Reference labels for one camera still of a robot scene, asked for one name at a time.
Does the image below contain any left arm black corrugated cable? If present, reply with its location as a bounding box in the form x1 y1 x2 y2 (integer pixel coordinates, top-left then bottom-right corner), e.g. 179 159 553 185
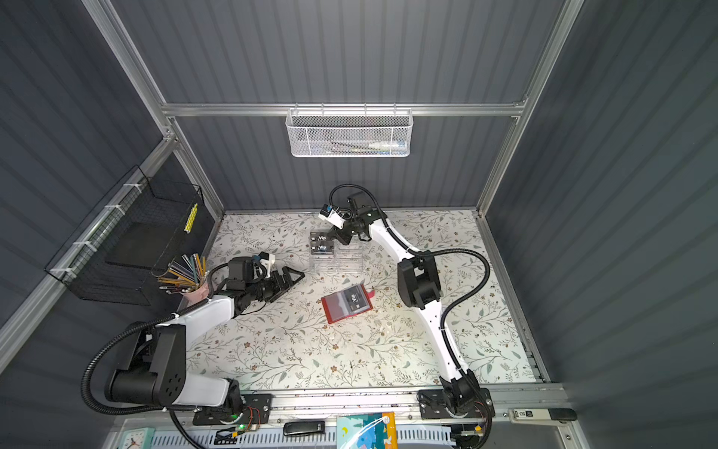
79 261 237 416

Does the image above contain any colourful picture book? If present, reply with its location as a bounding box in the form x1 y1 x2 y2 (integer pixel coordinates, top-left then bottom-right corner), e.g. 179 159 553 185
336 413 398 449

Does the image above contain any small black device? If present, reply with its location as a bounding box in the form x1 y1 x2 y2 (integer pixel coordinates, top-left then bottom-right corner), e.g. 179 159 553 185
282 420 325 438

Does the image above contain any black VIP card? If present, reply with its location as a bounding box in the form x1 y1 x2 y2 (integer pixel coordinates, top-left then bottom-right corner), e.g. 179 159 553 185
342 284 371 315
310 231 335 256

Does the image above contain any white mesh wall basket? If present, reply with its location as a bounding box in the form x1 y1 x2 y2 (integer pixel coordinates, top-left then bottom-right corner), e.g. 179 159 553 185
285 107 414 158

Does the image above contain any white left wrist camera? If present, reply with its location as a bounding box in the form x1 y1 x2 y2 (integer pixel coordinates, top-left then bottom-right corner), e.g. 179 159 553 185
258 252 276 272

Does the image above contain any black wire wall basket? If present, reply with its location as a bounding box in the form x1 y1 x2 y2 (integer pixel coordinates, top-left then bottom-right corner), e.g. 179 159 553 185
45 171 213 308

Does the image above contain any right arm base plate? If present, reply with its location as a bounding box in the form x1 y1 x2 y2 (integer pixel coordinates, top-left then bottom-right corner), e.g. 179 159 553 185
416 387 495 419

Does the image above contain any white marker in basket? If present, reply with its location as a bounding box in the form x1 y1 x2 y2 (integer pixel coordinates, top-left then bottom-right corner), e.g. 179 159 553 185
330 140 409 155

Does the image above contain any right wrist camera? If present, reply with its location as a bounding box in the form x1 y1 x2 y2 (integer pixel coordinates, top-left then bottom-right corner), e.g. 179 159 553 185
319 204 351 229

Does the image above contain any bundle of coloured pencils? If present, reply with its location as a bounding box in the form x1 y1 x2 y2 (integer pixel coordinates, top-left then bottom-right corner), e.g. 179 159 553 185
156 254 208 294

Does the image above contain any red leather card holder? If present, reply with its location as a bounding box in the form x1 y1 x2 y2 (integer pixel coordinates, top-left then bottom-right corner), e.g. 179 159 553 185
321 284 375 324

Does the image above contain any clear acrylic organizer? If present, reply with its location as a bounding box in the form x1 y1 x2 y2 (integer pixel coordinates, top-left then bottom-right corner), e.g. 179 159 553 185
309 229 365 275

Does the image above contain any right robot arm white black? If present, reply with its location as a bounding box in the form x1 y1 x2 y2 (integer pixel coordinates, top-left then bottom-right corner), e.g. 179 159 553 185
319 185 490 416

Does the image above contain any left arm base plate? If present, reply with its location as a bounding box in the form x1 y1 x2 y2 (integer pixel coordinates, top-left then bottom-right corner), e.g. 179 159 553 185
192 394 273 427

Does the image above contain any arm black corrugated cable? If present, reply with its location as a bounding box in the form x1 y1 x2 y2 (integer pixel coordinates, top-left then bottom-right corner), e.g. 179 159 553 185
79 261 237 416
327 182 492 388

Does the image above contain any yellow marker in basket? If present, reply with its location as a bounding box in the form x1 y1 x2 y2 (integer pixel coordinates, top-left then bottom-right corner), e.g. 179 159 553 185
183 203 198 234

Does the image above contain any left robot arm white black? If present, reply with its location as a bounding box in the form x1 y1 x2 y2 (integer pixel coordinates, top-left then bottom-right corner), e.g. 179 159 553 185
105 253 305 409

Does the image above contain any teal alarm clock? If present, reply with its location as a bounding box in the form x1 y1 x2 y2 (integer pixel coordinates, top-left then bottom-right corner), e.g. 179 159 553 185
117 428 155 449

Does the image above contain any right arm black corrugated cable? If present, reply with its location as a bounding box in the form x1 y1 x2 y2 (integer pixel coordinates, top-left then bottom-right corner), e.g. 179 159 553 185
327 182 492 388

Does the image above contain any pink pencil cup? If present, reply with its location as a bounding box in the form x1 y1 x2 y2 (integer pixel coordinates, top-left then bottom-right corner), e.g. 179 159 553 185
179 282 212 311

